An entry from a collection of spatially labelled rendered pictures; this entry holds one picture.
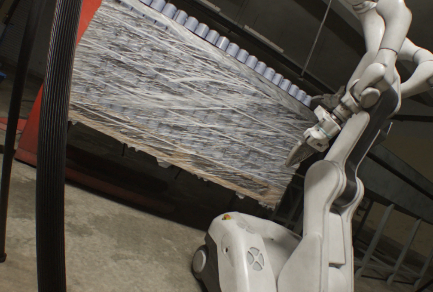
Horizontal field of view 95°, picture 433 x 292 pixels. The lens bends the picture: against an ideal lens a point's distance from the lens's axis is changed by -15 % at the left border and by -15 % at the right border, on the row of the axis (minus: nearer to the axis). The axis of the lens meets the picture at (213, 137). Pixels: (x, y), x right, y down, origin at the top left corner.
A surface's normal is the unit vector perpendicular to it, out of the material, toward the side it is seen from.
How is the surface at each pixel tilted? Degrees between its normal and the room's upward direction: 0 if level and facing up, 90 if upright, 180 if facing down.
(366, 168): 90
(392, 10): 101
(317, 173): 90
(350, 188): 81
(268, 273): 37
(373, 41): 89
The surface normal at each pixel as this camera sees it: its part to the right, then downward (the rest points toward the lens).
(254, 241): 0.57, -0.61
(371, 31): -0.84, -0.28
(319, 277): -0.54, -0.46
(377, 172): 0.29, 0.13
